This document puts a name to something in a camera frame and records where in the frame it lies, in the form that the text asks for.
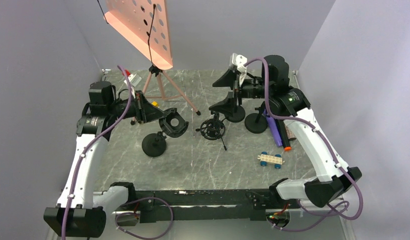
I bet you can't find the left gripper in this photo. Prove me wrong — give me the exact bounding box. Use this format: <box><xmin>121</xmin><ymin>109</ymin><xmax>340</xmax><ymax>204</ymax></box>
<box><xmin>107</xmin><ymin>90</ymin><xmax>167</xmax><ymax>124</ymax></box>

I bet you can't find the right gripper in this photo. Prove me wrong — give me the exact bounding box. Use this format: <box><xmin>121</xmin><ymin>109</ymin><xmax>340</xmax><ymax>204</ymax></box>
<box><xmin>209</xmin><ymin>68</ymin><xmax>274</xmax><ymax>116</ymax></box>

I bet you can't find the black round-base stand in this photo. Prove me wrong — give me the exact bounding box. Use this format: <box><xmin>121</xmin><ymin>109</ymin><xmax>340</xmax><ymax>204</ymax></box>
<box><xmin>222</xmin><ymin>97</ymin><xmax>246</xmax><ymax>123</ymax></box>
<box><xmin>244</xmin><ymin>101</ymin><xmax>268</xmax><ymax>134</ymax></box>

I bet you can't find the black shock-mount stand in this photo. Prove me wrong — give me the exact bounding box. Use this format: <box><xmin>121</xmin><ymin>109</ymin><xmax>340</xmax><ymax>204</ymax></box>
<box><xmin>141</xmin><ymin>107</ymin><xmax>189</xmax><ymax>158</ymax></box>

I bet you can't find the black tripod mic stand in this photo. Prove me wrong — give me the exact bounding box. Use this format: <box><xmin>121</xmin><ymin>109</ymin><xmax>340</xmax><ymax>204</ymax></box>
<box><xmin>195</xmin><ymin>111</ymin><xmax>228</xmax><ymax>151</ymax></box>

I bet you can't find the purple microphone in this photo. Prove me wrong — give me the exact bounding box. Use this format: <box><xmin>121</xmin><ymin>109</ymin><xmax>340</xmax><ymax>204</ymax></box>
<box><xmin>263</xmin><ymin>110</ymin><xmax>283</xmax><ymax>147</ymax></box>

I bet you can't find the black microphone orange tip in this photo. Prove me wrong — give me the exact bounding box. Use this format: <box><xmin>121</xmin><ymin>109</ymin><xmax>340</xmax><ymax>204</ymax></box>
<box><xmin>277</xmin><ymin>120</ymin><xmax>292</xmax><ymax>152</ymax></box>

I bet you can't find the silver mesh glitter microphone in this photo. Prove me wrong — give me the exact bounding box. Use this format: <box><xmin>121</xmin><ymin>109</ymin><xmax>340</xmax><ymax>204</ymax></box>
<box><xmin>285</xmin><ymin>126</ymin><xmax>297</xmax><ymax>141</ymax></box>

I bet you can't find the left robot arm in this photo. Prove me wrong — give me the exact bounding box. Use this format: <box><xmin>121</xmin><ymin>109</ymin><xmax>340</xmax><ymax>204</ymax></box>
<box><xmin>43</xmin><ymin>81</ymin><xmax>168</xmax><ymax>240</ymax></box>

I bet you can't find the pink music stand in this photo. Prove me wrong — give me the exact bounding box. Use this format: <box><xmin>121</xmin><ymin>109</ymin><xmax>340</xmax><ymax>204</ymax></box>
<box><xmin>102</xmin><ymin>0</ymin><xmax>201</xmax><ymax>116</ymax></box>

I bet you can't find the toy brick car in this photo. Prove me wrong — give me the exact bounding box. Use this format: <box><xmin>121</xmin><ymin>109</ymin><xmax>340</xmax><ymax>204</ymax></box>
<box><xmin>257</xmin><ymin>151</ymin><xmax>285</xmax><ymax>169</ymax></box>

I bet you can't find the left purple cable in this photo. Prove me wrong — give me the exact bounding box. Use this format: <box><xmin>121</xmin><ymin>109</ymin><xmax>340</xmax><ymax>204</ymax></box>
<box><xmin>60</xmin><ymin>64</ymin><xmax>174</xmax><ymax>240</ymax></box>

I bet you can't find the purple cable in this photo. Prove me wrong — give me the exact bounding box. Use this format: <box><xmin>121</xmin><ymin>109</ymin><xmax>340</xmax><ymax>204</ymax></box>
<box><xmin>244</xmin><ymin>56</ymin><xmax>364</xmax><ymax>233</ymax></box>
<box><xmin>60</xmin><ymin>64</ymin><xmax>174</xmax><ymax>240</ymax></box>

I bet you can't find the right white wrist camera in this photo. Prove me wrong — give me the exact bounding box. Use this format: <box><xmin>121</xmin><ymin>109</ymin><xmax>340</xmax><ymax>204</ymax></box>
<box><xmin>229</xmin><ymin>53</ymin><xmax>248</xmax><ymax>74</ymax></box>

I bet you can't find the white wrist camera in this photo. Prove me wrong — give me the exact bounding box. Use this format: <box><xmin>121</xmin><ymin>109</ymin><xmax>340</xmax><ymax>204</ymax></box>
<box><xmin>229</xmin><ymin>53</ymin><xmax>248</xmax><ymax>74</ymax></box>
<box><xmin>125</xmin><ymin>69</ymin><xmax>142</xmax><ymax>97</ymax></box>

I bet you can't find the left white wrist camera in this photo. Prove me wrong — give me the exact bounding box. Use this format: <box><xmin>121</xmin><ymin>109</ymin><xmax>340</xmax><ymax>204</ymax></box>
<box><xmin>125</xmin><ymin>69</ymin><xmax>142</xmax><ymax>97</ymax></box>

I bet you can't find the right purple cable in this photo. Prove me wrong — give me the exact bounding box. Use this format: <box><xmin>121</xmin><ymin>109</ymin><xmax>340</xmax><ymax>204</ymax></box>
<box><xmin>244</xmin><ymin>56</ymin><xmax>364</xmax><ymax>233</ymax></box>

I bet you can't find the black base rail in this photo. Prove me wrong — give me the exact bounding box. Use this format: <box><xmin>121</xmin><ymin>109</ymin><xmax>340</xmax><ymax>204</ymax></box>
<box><xmin>116</xmin><ymin>188</ymin><xmax>299</xmax><ymax>223</ymax></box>

